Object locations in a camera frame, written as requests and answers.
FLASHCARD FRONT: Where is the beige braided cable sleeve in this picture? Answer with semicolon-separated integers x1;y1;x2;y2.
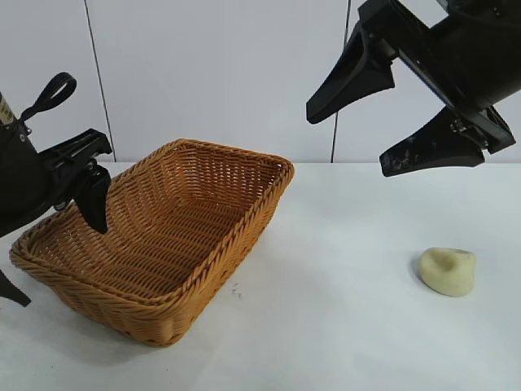
0;91;18;128

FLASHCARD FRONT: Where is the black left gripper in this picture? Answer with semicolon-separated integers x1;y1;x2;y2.
0;120;113;309

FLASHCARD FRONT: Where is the pale cream egg yolk pastry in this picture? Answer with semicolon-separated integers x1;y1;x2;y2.
419;246;477;298

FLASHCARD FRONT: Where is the tan woven wicker basket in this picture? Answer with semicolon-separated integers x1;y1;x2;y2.
8;138;296;348

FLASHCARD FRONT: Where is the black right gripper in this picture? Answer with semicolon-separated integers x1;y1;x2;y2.
305;0;521;178

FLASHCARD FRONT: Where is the black strap loop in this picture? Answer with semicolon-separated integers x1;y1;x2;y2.
19;72;78;123

